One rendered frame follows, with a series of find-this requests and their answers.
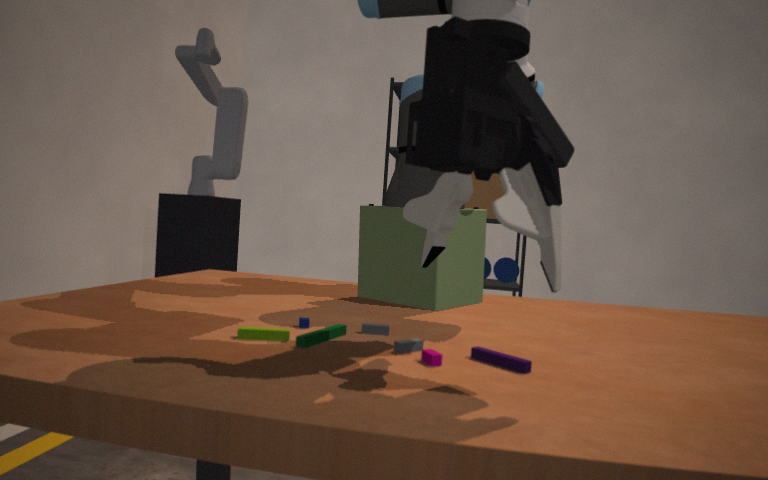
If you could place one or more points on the lime green rod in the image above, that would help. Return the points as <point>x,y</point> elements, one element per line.
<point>272,334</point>

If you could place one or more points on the magenta block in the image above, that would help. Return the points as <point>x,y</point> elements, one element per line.
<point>431,357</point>

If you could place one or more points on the purple rod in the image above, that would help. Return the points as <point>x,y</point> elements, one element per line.
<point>502,360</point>

